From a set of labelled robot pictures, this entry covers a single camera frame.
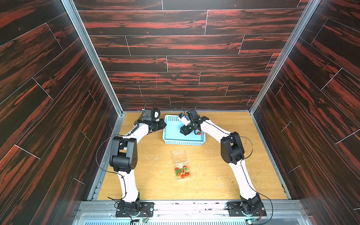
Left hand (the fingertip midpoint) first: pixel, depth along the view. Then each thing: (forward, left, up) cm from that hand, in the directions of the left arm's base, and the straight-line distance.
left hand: (167, 124), depth 99 cm
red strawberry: (-3, -23, -7) cm, 24 cm away
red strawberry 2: (-30, -9, -9) cm, 32 cm away
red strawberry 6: (-34, -12, -10) cm, 37 cm away
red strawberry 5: (-32, -10, -10) cm, 35 cm away
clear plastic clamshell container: (-27, -11, -10) cm, 31 cm away
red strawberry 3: (-28, -13, -10) cm, 32 cm away
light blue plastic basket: (-5, -4, -7) cm, 9 cm away
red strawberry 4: (-32, -15, -10) cm, 37 cm away
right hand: (+3, -14, -7) cm, 16 cm away
